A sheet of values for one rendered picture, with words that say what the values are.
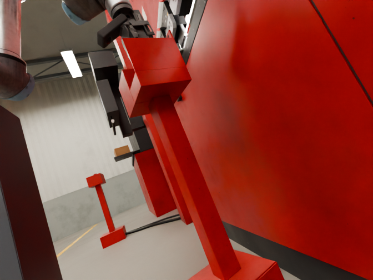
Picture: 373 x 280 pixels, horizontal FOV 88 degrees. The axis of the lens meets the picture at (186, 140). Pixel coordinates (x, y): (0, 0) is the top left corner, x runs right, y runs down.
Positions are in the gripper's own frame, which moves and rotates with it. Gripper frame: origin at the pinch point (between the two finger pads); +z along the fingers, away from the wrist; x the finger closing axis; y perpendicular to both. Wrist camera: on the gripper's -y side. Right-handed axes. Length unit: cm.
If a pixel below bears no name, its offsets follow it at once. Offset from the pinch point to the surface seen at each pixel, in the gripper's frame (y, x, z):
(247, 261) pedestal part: 4, 3, 63
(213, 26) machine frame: 18.9, -13.9, -0.2
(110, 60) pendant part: 41, 136, -105
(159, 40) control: 6.6, -4.9, -5.2
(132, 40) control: -1.6, -4.9, -6.0
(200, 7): 20.0, -12.4, -8.8
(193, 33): 22.2, -3.0, -8.3
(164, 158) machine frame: 41, 118, 16
